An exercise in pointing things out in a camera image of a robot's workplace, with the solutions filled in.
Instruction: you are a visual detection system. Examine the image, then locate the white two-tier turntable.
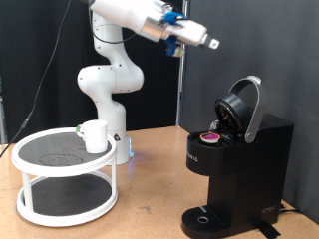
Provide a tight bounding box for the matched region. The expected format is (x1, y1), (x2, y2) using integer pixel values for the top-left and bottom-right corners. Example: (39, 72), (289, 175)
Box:
(11, 127), (119, 228)

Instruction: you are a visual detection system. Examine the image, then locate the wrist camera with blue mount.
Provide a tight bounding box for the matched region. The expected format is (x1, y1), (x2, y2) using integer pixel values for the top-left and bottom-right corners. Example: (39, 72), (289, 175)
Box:
(164, 35), (186, 58)

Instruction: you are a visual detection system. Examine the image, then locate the coffee pod with orange lid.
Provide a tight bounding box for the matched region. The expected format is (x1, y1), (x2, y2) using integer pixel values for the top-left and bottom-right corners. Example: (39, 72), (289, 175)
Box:
(198, 131), (222, 145)

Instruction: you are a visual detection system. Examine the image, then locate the long black hanging cable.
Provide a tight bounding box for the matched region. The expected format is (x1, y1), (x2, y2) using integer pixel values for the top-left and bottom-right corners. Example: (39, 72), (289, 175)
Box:
(0, 0), (73, 157)

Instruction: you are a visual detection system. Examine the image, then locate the black Keurig coffee machine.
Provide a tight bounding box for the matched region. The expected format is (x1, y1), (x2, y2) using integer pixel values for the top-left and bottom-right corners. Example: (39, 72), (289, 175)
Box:
(181, 75), (295, 239)

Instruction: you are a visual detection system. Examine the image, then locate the white mug with green tape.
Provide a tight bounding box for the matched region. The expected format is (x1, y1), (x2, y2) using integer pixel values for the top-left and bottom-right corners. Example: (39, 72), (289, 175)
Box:
(75, 119), (110, 154)

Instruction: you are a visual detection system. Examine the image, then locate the grey metal frame pole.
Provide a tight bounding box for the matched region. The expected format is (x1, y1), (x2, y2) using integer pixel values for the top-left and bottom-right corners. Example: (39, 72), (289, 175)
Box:
(176, 0), (190, 126)

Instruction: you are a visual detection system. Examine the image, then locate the grey backdrop curtain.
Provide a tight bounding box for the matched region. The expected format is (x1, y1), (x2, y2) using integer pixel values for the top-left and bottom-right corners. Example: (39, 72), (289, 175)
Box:
(180, 0), (319, 225)

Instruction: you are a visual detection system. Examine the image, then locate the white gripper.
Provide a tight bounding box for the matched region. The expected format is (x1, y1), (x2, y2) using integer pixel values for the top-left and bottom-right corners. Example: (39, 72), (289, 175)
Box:
(162, 19), (221, 51)

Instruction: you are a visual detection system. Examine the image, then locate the black power cord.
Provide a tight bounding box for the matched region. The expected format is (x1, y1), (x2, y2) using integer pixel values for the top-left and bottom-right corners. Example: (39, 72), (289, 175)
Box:
(278, 203), (305, 215)

